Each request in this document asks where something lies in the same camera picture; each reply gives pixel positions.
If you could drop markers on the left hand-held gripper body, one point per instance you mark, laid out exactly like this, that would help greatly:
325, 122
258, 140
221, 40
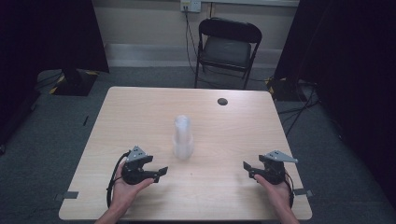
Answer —
135, 169

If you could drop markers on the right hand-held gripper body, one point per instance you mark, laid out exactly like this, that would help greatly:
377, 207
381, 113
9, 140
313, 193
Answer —
275, 168

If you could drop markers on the person's left hand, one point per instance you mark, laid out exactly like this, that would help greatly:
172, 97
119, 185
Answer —
127, 193

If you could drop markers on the person's right hand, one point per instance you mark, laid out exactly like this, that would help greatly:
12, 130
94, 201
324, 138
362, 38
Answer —
275, 194

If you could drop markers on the grey tape strip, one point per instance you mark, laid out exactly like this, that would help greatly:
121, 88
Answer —
67, 196
303, 192

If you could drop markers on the small black pen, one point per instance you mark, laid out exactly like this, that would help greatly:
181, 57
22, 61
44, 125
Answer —
85, 120

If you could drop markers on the black stand base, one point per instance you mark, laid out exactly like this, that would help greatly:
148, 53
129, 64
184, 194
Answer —
76, 82
283, 90

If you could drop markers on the black folding chair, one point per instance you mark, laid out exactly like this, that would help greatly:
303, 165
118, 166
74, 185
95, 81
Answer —
227, 51

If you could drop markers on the black curtain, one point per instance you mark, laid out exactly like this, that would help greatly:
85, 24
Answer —
46, 37
348, 68

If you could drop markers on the white wall socket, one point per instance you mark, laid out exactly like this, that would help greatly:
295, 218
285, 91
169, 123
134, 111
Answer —
190, 5

